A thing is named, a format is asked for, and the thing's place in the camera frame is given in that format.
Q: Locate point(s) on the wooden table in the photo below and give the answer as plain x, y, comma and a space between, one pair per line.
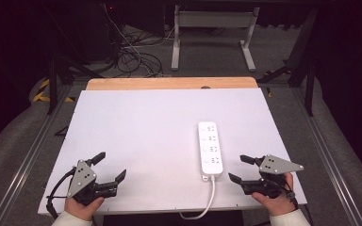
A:
169, 83

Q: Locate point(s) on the person's right hand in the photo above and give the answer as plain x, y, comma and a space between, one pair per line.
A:
278, 205

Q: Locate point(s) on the person's left hand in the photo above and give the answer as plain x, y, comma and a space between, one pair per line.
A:
81, 208

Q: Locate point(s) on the yellow black hazard tape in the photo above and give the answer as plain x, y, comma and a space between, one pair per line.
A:
42, 92

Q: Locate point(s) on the black equipment box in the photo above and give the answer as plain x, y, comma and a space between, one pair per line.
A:
102, 31

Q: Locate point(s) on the aluminium floor rail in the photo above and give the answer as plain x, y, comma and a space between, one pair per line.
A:
28, 160
326, 160

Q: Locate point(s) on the black metal stand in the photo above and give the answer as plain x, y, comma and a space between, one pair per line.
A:
53, 84
308, 78

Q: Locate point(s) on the white metal stand frame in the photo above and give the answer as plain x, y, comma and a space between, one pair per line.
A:
213, 19

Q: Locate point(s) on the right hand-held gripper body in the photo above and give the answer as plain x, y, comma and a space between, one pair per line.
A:
275, 166

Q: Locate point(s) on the white power strip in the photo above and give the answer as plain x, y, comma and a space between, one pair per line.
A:
210, 157

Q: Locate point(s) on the white board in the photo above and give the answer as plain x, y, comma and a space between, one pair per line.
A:
151, 141

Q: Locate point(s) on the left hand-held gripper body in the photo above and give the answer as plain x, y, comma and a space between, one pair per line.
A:
82, 180

